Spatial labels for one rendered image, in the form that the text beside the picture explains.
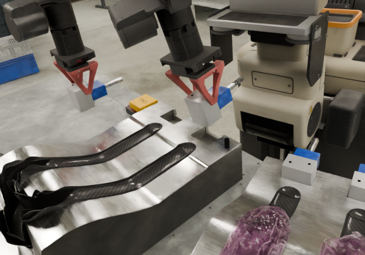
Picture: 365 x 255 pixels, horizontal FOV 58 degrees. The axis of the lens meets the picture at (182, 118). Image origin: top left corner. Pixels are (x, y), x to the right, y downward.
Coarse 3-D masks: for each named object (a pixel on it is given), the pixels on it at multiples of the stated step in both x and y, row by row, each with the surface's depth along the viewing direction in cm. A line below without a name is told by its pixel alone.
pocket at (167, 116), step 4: (168, 112) 75; (172, 112) 76; (176, 112) 76; (160, 116) 74; (164, 116) 75; (168, 116) 76; (172, 116) 76; (176, 116) 76; (168, 120) 76; (172, 120) 77; (176, 120) 76; (180, 120) 75
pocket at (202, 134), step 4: (204, 128) 68; (208, 128) 69; (196, 132) 67; (200, 132) 68; (204, 132) 69; (208, 132) 69; (196, 136) 68; (200, 136) 68; (204, 136) 69; (208, 136) 69; (212, 136) 67; (216, 136) 67; (200, 140) 69; (204, 140) 69; (208, 140) 68; (212, 140) 68; (216, 140) 67; (208, 144) 67
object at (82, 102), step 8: (96, 80) 80; (112, 80) 81; (120, 80) 82; (72, 88) 75; (96, 88) 77; (104, 88) 78; (72, 96) 76; (80, 96) 74; (88, 96) 76; (96, 96) 77; (72, 104) 79; (80, 104) 75; (88, 104) 76
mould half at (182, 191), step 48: (48, 144) 65; (96, 144) 68; (144, 144) 66; (240, 144) 62; (0, 192) 62; (144, 192) 55; (192, 192) 57; (0, 240) 53; (48, 240) 42; (96, 240) 47; (144, 240) 54
